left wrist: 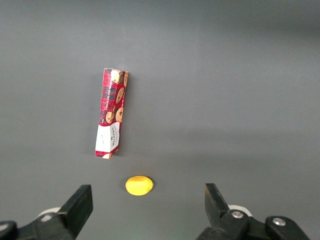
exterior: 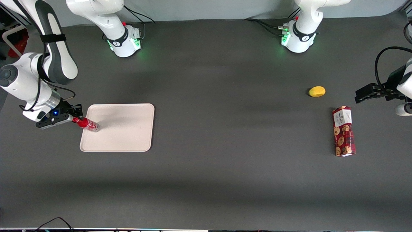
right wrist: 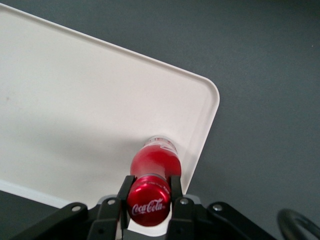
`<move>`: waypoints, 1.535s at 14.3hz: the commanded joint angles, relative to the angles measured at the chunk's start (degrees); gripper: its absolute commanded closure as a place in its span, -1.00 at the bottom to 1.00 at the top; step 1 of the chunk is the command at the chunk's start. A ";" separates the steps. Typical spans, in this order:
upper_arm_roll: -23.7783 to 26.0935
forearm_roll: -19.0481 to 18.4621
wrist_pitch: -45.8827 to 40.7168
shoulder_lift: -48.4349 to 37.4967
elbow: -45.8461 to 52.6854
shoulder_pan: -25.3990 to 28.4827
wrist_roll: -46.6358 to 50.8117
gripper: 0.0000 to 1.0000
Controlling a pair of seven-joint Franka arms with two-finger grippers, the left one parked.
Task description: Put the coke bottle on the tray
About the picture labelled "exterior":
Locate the yellow lemon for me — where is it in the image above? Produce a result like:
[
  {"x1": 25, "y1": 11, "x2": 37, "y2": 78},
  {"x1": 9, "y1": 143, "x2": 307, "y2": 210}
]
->
[{"x1": 308, "y1": 86, "x2": 326, "y2": 97}]

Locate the black left wrist loop cable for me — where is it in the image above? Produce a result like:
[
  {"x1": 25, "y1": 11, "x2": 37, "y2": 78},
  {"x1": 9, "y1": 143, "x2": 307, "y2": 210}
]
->
[{"x1": 374, "y1": 46, "x2": 412, "y2": 92}]

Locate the black cable at table edge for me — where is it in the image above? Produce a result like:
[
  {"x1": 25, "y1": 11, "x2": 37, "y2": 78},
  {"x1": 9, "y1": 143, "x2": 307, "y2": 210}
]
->
[{"x1": 403, "y1": 21, "x2": 412, "y2": 45}]

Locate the red background object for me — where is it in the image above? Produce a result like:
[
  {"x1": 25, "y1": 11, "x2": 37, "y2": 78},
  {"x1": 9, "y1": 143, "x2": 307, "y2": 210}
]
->
[{"x1": 8, "y1": 30, "x2": 29, "y2": 58}]

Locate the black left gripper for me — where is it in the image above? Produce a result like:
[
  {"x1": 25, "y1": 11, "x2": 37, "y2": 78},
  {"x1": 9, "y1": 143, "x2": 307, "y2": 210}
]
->
[{"x1": 355, "y1": 64, "x2": 412, "y2": 117}]

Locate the black right arm base cable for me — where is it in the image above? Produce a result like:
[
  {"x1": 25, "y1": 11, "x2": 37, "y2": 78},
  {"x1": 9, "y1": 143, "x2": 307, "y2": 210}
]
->
[{"x1": 102, "y1": 6, "x2": 156, "y2": 42}]

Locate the black arm base cable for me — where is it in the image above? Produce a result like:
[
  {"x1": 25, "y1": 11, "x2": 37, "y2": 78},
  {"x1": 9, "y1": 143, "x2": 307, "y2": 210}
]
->
[
  {"x1": 243, "y1": 7, "x2": 301, "y2": 37},
  {"x1": 102, "y1": 6, "x2": 156, "y2": 42}
]

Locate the white tube frame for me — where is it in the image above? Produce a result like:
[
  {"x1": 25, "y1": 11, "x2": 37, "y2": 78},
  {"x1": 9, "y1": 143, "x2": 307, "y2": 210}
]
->
[{"x1": 2, "y1": 24, "x2": 27, "y2": 49}]

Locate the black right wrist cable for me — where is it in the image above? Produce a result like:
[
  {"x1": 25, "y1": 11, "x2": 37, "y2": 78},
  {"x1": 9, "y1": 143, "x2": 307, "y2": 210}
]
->
[{"x1": 19, "y1": 53, "x2": 77, "y2": 112}]

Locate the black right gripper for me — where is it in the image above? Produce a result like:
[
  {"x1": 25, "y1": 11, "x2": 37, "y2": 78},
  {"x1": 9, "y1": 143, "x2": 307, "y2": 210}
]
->
[{"x1": 35, "y1": 98, "x2": 84, "y2": 130}]

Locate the beige plastic tray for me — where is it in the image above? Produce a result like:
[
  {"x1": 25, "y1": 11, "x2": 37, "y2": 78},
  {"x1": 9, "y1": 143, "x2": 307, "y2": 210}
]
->
[{"x1": 80, "y1": 103, "x2": 155, "y2": 152}]

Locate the thin black floor cable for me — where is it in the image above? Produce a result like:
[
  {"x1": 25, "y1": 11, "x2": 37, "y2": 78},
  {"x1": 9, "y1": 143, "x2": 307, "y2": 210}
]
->
[{"x1": 32, "y1": 217, "x2": 75, "y2": 232}]

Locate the red cookie box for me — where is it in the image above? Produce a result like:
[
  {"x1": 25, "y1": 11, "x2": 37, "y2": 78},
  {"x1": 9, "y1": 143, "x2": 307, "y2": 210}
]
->
[{"x1": 332, "y1": 106, "x2": 356, "y2": 157}]

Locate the black left arm base cable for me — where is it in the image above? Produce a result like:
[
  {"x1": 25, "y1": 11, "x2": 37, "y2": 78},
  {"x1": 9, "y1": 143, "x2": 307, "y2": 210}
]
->
[{"x1": 243, "y1": 7, "x2": 301, "y2": 37}]

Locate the red coke bottle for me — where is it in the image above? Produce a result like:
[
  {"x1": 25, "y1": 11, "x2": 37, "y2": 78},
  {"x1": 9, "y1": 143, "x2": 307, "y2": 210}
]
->
[{"x1": 72, "y1": 117, "x2": 99, "y2": 132}]

